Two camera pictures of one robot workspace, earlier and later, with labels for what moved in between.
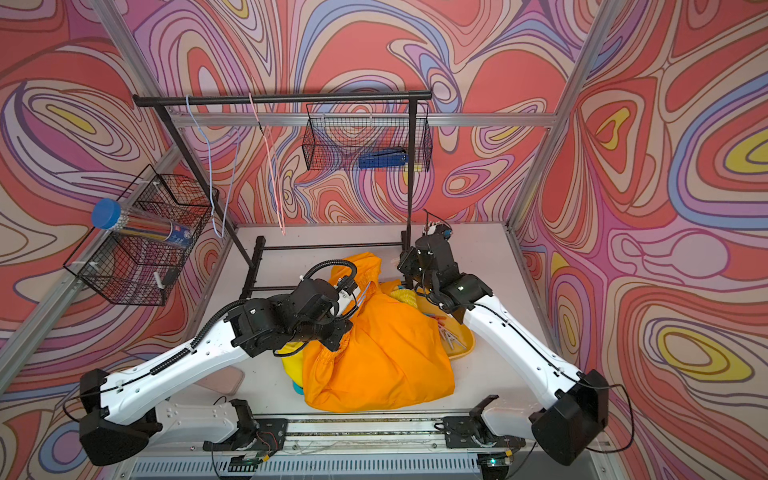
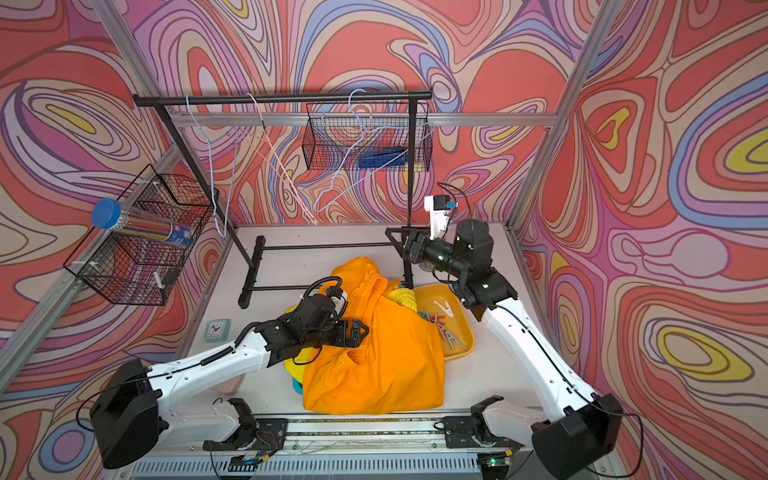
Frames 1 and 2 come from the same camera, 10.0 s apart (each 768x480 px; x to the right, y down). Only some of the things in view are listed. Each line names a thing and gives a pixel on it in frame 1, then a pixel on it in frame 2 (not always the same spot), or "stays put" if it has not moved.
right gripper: [405, 263] → [413, 240]
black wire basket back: [336, 134] stays put
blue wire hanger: [361, 299] → [357, 115]
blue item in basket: [384, 158] stays put
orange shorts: [392, 358] stays put
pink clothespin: [450, 338] stays put
